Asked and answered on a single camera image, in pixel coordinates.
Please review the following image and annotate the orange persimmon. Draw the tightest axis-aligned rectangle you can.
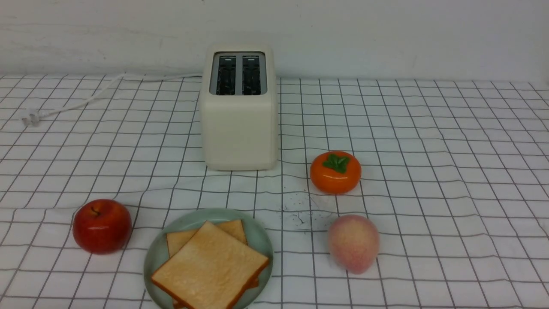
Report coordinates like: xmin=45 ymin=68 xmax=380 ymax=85
xmin=309 ymin=151 xmax=362 ymax=195

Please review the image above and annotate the white grid tablecloth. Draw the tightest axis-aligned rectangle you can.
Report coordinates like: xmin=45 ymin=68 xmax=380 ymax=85
xmin=0 ymin=74 xmax=549 ymax=309

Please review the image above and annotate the cream white toaster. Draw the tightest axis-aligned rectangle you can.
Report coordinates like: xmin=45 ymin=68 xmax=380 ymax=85
xmin=198 ymin=43 xmax=280 ymax=171

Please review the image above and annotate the toast slice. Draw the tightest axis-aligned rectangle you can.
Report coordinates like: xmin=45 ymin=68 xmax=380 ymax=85
xmin=166 ymin=219 xmax=259 ymax=309
xmin=151 ymin=221 xmax=270 ymax=309

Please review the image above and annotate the pale green plate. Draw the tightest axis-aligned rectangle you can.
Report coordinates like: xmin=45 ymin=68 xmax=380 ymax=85
xmin=143 ymin=209 xmax=274 ymax=309

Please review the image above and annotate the white power cord with plug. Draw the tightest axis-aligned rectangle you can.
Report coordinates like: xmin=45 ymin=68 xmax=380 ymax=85
xmin=21 ymin=73 xmax=203 ymax=127

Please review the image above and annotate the pink peach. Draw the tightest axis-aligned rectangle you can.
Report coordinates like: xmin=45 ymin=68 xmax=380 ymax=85
xmin=327 ymin=214 xmax=380 ymax=274

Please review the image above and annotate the red apple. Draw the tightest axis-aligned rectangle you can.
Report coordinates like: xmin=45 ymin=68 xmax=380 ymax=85
xmin=72 ymin=198 xmax=132 ymax=255

